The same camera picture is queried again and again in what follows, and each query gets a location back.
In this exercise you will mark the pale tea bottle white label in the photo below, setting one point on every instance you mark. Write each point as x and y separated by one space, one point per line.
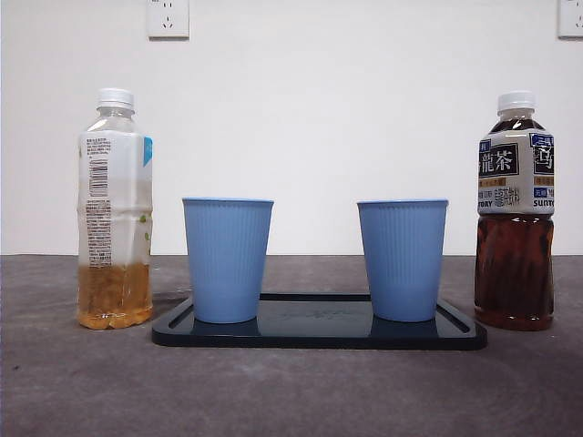
114 205

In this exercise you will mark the dark teal flat tray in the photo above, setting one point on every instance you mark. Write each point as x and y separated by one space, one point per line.
314 334

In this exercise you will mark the light blue ribbed cup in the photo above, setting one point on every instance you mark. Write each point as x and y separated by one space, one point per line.
403 259
227 259

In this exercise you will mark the white wall socket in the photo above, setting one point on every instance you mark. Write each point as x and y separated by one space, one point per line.
167 20
571 18

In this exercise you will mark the dark oolong tea bottle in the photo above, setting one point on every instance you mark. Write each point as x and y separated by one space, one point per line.
512 264

